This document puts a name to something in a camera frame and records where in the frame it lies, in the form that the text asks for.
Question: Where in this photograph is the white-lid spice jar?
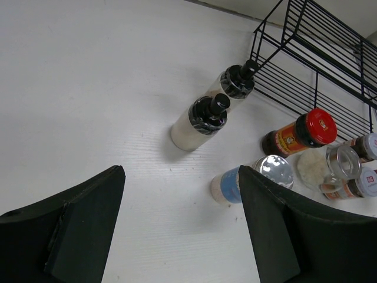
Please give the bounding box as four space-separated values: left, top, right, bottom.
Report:
323 167 376 200
343 133 377 163

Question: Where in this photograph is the white-lid spice jar front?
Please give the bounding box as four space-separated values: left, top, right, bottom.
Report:
323 167 376 200

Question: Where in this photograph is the black-capped white powder bottle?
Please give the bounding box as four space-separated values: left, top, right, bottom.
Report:
170 93 230 152

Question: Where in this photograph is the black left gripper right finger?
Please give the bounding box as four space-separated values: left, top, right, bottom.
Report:
238 166 376 282

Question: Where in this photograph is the white-lid spice jar back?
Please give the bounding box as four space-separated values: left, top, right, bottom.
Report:
343 133 377 163

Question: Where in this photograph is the black wire shelf rack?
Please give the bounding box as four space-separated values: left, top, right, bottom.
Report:
250 1 376 140

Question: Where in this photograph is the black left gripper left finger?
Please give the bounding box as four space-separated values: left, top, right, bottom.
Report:
1 165 125 282

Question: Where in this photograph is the open clear glass jar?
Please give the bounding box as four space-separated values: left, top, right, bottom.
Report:
297 144 362 192

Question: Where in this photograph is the black-capped brown spice bottle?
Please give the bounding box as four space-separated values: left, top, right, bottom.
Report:
206 60 259 102

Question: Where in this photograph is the red-capped dark sauce bottle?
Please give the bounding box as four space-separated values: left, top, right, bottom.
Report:
262 108 338 158

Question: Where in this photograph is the silver-capped blue-label shaker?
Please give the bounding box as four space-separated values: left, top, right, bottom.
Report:
210 154 294 205

